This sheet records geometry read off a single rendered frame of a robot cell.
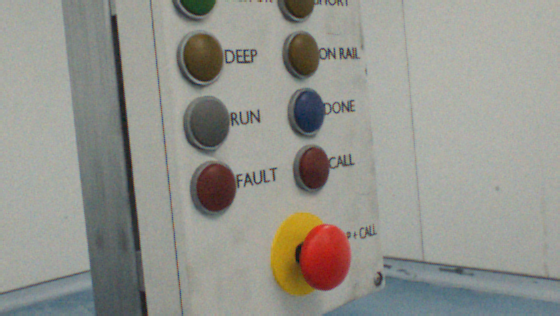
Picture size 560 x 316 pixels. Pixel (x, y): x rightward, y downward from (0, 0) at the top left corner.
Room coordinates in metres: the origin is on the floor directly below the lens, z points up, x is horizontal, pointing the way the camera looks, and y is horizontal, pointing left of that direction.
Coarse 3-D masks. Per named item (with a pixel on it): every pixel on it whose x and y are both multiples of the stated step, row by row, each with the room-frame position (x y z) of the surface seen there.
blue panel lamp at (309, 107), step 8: (304, 96) 0.41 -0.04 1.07; (312, 96) 0.41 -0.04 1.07; (296, 104) 0.40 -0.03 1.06; (304, 104) 0.41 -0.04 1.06; (312, 104) 0.41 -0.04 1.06; (320, 104) 0.42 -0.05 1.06; (296, 112) 0.40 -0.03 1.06; (304, 112) 0.41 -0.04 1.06; (312, 112) 0.41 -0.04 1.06; (320, 112) 0.41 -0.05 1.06; (296, 120) 0.40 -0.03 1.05; (304, 120) 0.40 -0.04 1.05; (312, 120) 0.41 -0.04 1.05; (320, 120) 0.41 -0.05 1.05; (304, 128) 0.41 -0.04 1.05; (312, 128) 0.41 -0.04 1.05
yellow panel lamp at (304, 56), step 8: (296, 40) 0.41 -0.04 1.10; (304, 40) 0.41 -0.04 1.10; (312, 40) 0.41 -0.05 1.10; (296, 48) 0.40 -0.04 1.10; (304, 48) 0.41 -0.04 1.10; (312, 48) 0.41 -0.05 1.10; (296, 56) 0.40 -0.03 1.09; (304, 56) 0.41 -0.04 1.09; (312, 56) 0.41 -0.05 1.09; (296, 64) 0.40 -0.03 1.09; (304, 64) 0.41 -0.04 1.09; (312, 64) 0.41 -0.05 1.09; (304, 72) 0.41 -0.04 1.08
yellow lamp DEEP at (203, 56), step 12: (192, 36) 0.36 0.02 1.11; (204, 36) 0.36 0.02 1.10; (192, 48) 0.35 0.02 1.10; (204, 48) 0.36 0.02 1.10; (216, 48) 0.36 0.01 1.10; (192, 60) 0.35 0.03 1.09; (204, 60) 0.36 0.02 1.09; (216, 60) 0.36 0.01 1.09; (192, 72) 0.35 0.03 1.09; (204, 72) 0.36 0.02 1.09; (216, 72) 0.36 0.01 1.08
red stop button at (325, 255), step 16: (304, 240) 0.38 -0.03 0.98; (320, 240) 0.38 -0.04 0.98; (336, 240) 0.39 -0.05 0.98; (304, 256) 0.38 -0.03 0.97; (320, 256) 0.38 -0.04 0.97; (336, 256) 0.38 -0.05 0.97; (304, 272) 0.38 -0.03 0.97; (320, 272) 0.38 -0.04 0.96; (336, 272) 0.38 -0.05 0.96; (320, 288) 0.38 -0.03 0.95
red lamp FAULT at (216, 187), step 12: (204, 168) 0.36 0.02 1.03; (216, 168) 0.36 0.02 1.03; (204, 180) 0.35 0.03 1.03; (216, 180) 0.36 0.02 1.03; (228, 180) 0.36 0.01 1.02; (204, 192) 0.35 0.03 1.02; (216, 192) 0.36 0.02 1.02; (228, 192) 0.36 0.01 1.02; (204, 204) 0.35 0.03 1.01; (216, 204) 0.36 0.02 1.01; (228, 204) 0.36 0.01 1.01
